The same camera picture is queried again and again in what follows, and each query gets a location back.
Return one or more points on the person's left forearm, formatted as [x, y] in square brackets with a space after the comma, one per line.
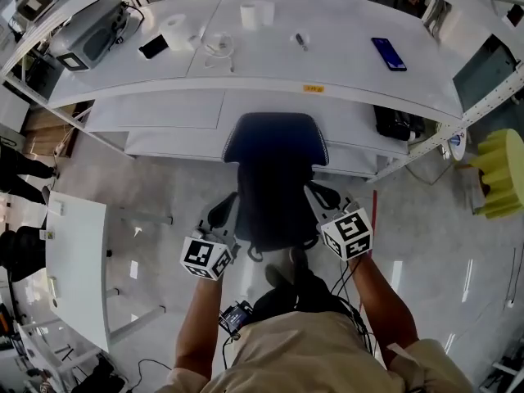
[200, 322]

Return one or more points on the black device with screen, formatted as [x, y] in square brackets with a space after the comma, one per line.
[235, 317]

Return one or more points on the small white box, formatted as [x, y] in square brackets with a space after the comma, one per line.
[56, 208]

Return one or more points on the small black pen device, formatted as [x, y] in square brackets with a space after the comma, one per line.
[299, 38]

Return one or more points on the yellow label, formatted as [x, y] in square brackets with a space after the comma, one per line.
[313, 88]

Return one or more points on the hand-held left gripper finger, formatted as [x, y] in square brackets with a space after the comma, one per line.
[220, 215]
[234, 219]

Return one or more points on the person's black trousers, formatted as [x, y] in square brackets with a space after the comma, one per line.
[311, 293]

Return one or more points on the blue phone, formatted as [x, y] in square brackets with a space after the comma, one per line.
[389, 53]

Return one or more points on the black office chair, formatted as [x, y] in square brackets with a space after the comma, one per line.
[24, 252]

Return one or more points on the yellow white sticker card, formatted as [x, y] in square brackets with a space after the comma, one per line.
[48, 234]

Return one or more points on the white paper towel roll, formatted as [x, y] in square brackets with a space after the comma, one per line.
[248, 16]

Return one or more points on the large toilet paper roll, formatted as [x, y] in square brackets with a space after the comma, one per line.
[176, 31]

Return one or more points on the white table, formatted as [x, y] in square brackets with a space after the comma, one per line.
[78, 260]

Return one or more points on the black phone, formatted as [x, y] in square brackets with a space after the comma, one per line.
[153, 46]

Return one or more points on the person's right forearm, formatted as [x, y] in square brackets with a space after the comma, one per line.
[380, 309]

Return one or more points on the yellow foam stool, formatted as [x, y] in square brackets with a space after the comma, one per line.
[501, 170]

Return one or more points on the white round disc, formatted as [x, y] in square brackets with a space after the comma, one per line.
[457, 147]

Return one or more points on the black floor bag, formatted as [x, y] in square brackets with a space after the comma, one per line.
[102, 377]

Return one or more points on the white power strip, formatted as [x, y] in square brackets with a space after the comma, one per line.
[61, 149]

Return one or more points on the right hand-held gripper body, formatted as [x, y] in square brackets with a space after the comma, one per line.
[348, 236]

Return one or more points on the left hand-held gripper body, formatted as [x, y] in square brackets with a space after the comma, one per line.
[200, 256]

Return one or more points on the person's right shoe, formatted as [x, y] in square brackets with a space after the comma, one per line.
[299, 258]

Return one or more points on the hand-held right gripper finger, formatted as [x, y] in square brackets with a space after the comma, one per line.
[318, 205]
[335, 201]

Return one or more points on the grey boxy machine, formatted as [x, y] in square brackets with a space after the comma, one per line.
[90, 31]

